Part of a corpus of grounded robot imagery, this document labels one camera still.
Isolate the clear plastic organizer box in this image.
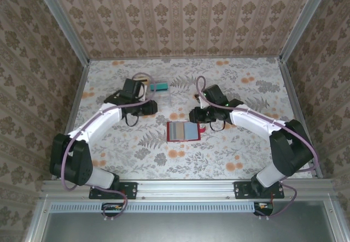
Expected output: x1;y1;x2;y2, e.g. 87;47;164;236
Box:
144;77;173;108

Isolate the red card holder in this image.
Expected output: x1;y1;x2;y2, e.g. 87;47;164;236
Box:
166;121;206;144

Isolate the teal card with dark stripe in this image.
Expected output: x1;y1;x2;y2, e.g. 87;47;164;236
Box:
149;82;170;92

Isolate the grey metal sheet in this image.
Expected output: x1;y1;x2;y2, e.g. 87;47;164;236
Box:
40;211;339;242

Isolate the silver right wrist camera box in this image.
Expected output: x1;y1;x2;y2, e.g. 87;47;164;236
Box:
194;93;207;109

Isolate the aluminium table end rail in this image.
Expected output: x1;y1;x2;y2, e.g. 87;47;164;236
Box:
89;57;282;62

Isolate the aluminium table side rail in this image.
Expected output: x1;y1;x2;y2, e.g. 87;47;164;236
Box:
278;58;324;179
51;60;91;180

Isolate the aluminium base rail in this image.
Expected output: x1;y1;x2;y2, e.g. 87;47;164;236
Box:
40;179;335;200

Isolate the white slotted cable duct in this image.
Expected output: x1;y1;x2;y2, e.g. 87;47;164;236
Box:
50;201;274;213

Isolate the aluminium frame post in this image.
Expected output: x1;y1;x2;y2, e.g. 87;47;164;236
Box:
32;0;91;66
278;0;333;62

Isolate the black wired connector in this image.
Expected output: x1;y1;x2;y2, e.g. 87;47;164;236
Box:
101;202;128;221
253;201;274;217

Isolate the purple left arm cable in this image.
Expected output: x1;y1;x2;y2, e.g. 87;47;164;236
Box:
60;72;158;221

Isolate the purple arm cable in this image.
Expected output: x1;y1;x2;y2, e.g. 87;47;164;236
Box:
60;72;158;221
195;75;321;221

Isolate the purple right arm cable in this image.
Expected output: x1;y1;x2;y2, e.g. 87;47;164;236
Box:
195;75;321;221

